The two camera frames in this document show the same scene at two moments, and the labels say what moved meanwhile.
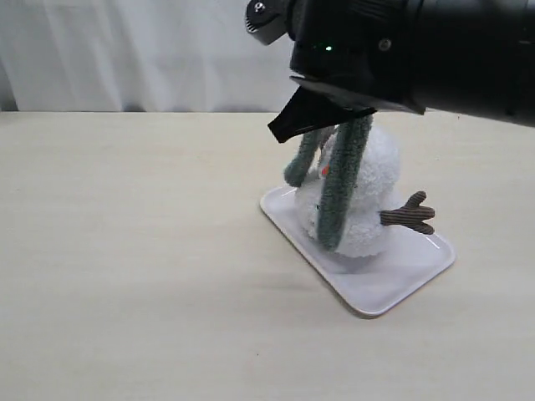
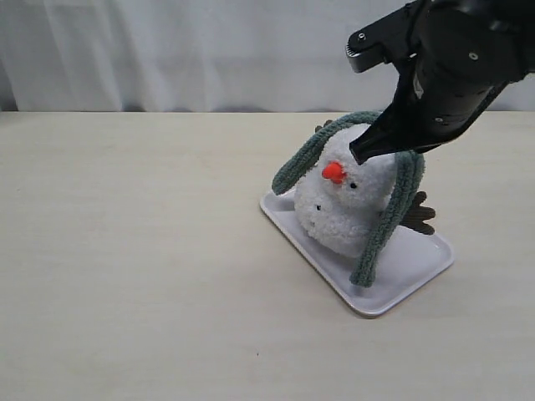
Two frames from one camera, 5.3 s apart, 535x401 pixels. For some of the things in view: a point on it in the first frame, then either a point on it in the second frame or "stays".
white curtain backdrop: (139, 56) stays
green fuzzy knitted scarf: (347, 141) -> (409, 172)
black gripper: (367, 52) -> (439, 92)
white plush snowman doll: (368, 226) stays
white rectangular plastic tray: (368, 285) stays
